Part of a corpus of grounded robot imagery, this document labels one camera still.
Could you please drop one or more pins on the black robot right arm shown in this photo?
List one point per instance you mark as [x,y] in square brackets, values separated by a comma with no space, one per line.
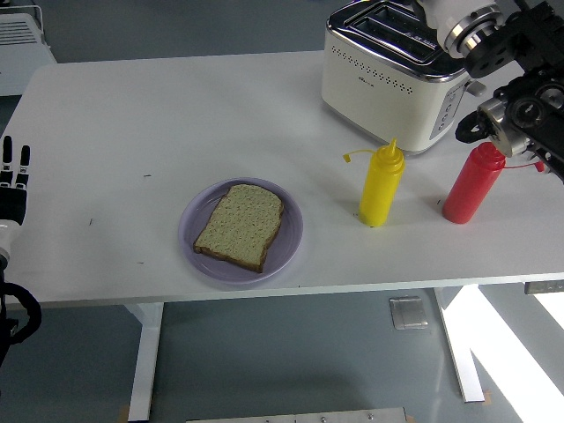
[529,110]

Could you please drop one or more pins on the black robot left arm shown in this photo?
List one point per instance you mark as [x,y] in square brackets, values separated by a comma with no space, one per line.
[4,326]

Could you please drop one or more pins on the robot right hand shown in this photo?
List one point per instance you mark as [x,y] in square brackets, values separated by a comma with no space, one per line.
[454,11]

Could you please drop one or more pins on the grey table control panel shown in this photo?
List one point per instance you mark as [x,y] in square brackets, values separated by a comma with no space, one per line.
[544,287]

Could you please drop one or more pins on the slice of brown bread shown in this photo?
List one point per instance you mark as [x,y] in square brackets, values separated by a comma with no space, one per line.
[240,227]

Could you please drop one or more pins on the yellow squeeze bottle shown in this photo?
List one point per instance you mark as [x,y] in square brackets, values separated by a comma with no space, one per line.
[379,194]

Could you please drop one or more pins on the silver floor socket cover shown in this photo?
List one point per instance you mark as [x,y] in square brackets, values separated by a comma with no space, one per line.
[407,313]

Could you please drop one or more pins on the cream toaster with chrome top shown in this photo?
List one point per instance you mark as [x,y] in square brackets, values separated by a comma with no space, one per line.
[374,106]

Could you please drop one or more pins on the white slatted heater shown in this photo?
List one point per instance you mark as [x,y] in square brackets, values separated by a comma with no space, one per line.
[22,48]

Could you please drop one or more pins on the red squeeze bottle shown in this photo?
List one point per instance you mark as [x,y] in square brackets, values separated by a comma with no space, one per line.
[469,189]

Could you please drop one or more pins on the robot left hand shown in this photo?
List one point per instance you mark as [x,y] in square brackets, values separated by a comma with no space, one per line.
[11,202]

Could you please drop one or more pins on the purple plastic plate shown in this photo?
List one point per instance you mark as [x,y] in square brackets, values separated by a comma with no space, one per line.
[286,238]

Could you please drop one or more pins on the white table leg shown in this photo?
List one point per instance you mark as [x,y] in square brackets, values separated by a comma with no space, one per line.
[462,352]
[145,352]

